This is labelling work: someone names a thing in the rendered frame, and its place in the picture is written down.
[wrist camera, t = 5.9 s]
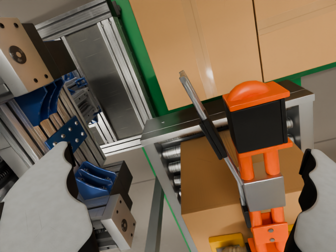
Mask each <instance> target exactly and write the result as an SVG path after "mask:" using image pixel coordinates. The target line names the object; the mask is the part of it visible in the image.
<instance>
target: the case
mask: <svg viewBox="0 0 336 252"><path fill-rule="evenodd" d="M218 133H219V135H220V137H221V139H222V142H223V144H224V145H225V147H226V149H227V151H228V153H229V155H230V156H231V158H232V160H233V162H234V164H235V166H236V168H238V167H239V164H238V160H237V155H236V150H235V147H234V145H233V142H232V140H231V135H230V130H229V129H226V130H222V131H218ZM288 138H289V137H288ZM289 139H290V138H289ZM290 140H291V139H290ZM291 141H292V140H291ZM292 145H293V146H292V147H287V148H283V149H278V158H279V168H280V172H281V173H282V175H283V179H284V190H285V202H286V206H284V207H283V210H284V220H285V222H287V225H294V223H295V221H296V219H297V217H298V215H299V213H301V212H302V209H301V207H300V204H299V201H298V200H299V197H300V194H301V192H302V189H303V187H304V180H303V179H302V175H300V174H299V171H300V167H301V163H302V159H303V155H304V153H303V152H302V151H301V150H300V149H299V148H298V147H297V145H296V144H295V143H294V142H293V141H292ZM251 159H252V163H253V164H254V163H259V162H263V161H264V156H263V153H260V154H255V155H251ZM180 178H181V216H182V218H183V220H184V222H185V225H186V227H187V229H188V231H189V233H190V235H191V238H192V240H193V242H194V244H195V246H196V248H197V251H198V252H212V249H211V247H210V244H209V238H210V237H217V236H223V235H230V234H236V233H241V234H242V237H243V241H244V245H245V243H248V238H253V233H252V232H251V228H248V227H247V225H246V222H245V219H244V216H243V212H242V208H241V203H240V194H239V189H238V184H237V181H236V179H235V177H234V175H233V174H232V172H231V170H230V168H229V167H228V165H227V163H226V161H225V159H224V158H222V159H221V160H219V159H218V157H217V155H216V153H215V152H214V150H213V148H212V146H211V145H210V143H209V141H208V139H207V138H206V136H205V135H204V136H200V137H197V138H193V139H189V140H186V141H182V142H180Z"/></svg>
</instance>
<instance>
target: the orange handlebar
mask: <svg viewBox="0 0 336 252"><path fill-rule="evenodd" d="M269 90H270V88H269V87H268V86H267V85H266V84H265V83H264V82H260V81H257V80H250V81H245V82H242V83H240V84H238V85H236V86H235V87H234V88H233V89H232V90H231V91H230V92H229V95H228V97H227V101H237V100H241V99H243V98H246V97H250V96H254V95H259V94H263V93H266V92H268V91H269ZM235 152H236V157H237V162H238V166H239V171H240V176H241V179H243V180H247V181H248V180H252V179H253V178H254V177H255V174H254V168H253V162H252V156H246V157H242V158H239V156H238V154H237V151H236V150H235ZM263 159H264V166H265V172H266V173H267V174H269V175H277V174H279V173H280V163H279V153H278V150H274V151H269V152H265V153H263ZM247 209H248V207H247ZM270 210H271V211H270V212H264V213H261V211H260V210H259V211H254V212H250V211H249V209H248V212H249V217H250V222H251V228H250V229H251V232H252V234H253V239H254V244H255V249H256V251H257V252H267V246H266V243H273V242H275V247H276V249H277V250H278V251H279V252H284V249H285V245H286V242H287V240H288V237H289V231H288V223H287V222H285V216H284V207H277V208H271V209H270Z"/></svg>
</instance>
